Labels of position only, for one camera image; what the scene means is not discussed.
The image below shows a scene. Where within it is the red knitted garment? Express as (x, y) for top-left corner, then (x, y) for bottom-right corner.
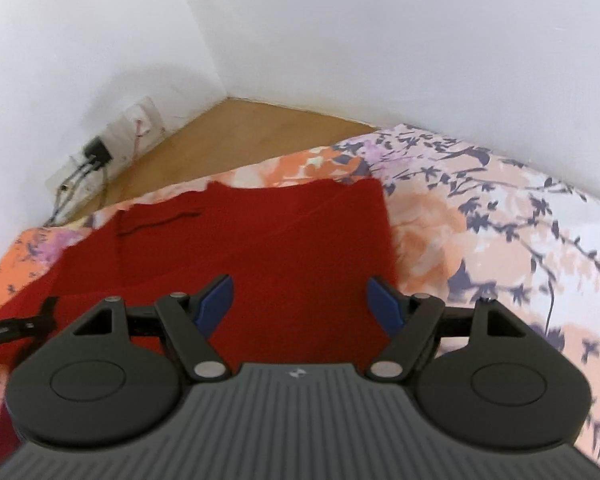
(0, 178), (396, 458)

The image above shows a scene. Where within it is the floral orange bed sheet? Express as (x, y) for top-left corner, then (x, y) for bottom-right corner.
(0, 122), (600, 474)

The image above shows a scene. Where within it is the black power adapter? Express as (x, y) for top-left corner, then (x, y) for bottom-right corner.
(82, 136), (112, 167)

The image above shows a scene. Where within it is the black cable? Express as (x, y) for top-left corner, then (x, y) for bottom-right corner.
(97, 159), (110, 207)

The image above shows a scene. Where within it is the white wall socket panel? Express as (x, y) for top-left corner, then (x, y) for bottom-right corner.
(45, 96), (168, 204)

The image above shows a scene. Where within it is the red thin wire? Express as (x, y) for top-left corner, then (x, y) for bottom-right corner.
(127, 118), (150, 162)

